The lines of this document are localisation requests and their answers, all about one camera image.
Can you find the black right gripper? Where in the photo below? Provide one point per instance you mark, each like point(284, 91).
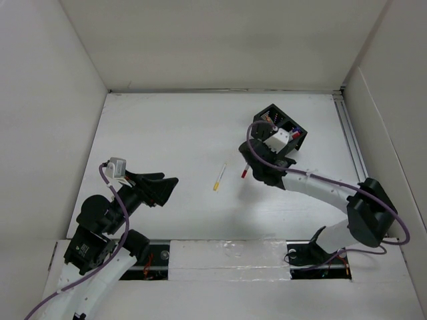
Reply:
point(273, 153)

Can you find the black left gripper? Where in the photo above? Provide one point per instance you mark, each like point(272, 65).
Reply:
point(159, 187)

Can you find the yellow cap marker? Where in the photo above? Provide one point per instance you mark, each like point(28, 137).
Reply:
point(218, 180)

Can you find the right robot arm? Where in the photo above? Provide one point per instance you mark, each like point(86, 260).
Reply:
point(328, 241)

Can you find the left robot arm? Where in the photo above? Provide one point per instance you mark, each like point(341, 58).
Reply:
point(104, 245)

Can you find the black two-compartment pen holder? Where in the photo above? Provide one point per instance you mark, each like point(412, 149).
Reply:
point(280, 120)

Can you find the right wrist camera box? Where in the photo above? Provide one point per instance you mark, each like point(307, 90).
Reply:
point(278, 140)

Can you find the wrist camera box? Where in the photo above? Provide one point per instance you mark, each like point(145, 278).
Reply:
point(116, 168)
point(278, 140)

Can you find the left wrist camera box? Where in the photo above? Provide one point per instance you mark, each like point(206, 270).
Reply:
point(116, 168)

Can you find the aluminium rail right side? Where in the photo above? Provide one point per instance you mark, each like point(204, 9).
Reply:
point(357, 156)

